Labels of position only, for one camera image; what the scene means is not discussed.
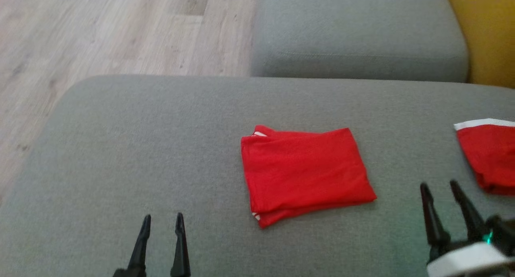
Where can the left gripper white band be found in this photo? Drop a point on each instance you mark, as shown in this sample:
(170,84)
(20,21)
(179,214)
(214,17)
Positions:
(130,273)

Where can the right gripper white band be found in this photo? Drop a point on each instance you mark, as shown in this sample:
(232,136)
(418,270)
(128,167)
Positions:
(462,261)

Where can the red jersey with lettering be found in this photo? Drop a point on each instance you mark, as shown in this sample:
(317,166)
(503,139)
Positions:
(301,168)

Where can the red garment with white band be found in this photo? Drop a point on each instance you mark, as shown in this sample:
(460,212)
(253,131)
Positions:
(495,156)

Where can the large grey sofa seat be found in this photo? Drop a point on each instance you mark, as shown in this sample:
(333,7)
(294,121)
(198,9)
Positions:
(161,148)

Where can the yellow sofa backrest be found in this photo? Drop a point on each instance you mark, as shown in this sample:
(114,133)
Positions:
(491,27)

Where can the small grey sofa seat cushion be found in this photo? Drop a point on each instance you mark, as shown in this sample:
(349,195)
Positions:
(354,27)

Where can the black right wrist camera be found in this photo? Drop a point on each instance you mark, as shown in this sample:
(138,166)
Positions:
(503,232)

